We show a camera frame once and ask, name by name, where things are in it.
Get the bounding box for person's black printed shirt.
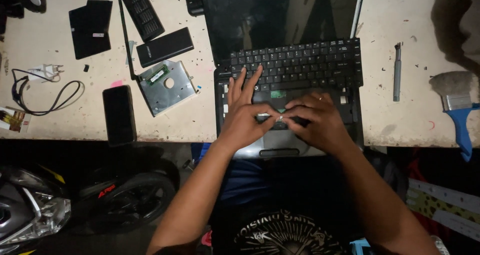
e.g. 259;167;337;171
208;155;379;255

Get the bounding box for black motorcycle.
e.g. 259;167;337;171
0;146;181;255

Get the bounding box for black laptop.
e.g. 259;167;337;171
200;0;369;160

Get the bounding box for person's left hand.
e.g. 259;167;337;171
217;65;282;153

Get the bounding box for silver metal drive caddy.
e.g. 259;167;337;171
137;60;200;118

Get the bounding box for white charger plug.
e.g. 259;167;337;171
28;64;65;84

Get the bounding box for thin black plastic strip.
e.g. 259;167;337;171
115;0;138;81

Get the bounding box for grey metal screwdriver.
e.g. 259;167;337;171
392;42;403;103

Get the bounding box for black charger cable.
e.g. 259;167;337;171
11;69;85;117

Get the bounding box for white ribbon cable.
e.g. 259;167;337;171
257;113;283;123

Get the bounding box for green memory module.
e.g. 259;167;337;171
144;64;170;87

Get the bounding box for blue handled paintbrush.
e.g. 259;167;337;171
429;71;480;163

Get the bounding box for printed paper card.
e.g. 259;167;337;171
0;106;32;133

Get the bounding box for blue plastic object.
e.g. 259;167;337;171
349;238;373;255

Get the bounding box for black laptop keyboard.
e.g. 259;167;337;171
229;37;364;93

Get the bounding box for white patterned strips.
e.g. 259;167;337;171
406;178;480;234

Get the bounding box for black flat cover panel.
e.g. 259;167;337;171
68;0;113;60

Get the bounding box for black vented cover panel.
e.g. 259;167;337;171
120;0;166;43

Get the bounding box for person's right hand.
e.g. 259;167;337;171
279;92;354;158

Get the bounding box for black smartphone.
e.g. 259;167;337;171
102;85;138;147

